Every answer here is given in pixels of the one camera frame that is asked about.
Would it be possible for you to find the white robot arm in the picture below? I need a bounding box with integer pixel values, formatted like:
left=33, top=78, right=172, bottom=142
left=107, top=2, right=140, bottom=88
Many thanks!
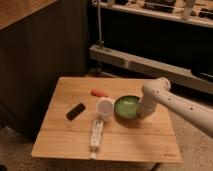
left=137, top=77, right=213, bottom=138

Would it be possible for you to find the dark wooden cabinet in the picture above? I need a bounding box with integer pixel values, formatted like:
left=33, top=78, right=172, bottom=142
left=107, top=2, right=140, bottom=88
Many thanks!
left=0, top=0, right=88, bottom=140

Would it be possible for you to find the black rectangular remote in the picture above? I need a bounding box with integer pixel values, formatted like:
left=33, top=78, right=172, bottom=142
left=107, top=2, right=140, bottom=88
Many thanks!
left=66, top=103, right=86, bottom=121

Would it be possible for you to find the white plastic cup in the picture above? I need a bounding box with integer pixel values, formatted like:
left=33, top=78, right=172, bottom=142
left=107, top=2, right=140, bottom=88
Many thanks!
left=96, top=97, right=114, bottom=120

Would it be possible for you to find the wooden folding table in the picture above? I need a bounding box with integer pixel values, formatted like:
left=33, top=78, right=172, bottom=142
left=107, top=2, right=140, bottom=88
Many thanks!
left=31, top=77, right=181, bottom=163

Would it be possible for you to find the orange carrot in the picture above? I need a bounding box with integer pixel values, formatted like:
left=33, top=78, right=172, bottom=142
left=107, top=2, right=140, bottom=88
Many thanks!
left=90, top=89, right=108, bottom=97

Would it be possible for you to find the metal shelf rack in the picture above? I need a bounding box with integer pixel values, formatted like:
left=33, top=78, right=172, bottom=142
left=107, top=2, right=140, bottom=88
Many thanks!
left=89, top=0, right=213, bottom=96

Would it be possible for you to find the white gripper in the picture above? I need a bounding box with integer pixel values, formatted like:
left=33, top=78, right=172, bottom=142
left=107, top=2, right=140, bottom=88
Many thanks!
left=138, top=97, right=156, bottom=118

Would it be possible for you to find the green ceramic bowl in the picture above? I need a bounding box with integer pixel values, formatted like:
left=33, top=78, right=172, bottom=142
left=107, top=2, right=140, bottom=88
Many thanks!
left=114, top=95, right=139, bottom=119

